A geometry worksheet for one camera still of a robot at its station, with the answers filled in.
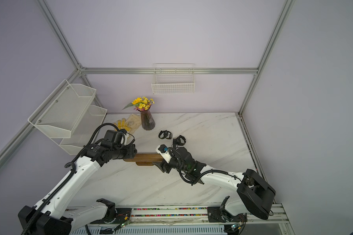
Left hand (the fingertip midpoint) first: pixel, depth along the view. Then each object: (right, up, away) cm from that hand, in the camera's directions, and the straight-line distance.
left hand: (131, 153), depth 78 cm
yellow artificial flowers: (+1, +30, +15) cm, 33 cm away
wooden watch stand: (+5, -5, +8) cm, 11 cm away
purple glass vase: (+3, +19, +25) cm, 32 cm away
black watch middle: (+26, +5, +22) cm, 35 cm away
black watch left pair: (+16, +9, +26) cm, 32 cm away
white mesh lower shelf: (-17, +13, -12) cm, 24 cm away
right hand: (+15, -2, 0) cm, 15 cm away
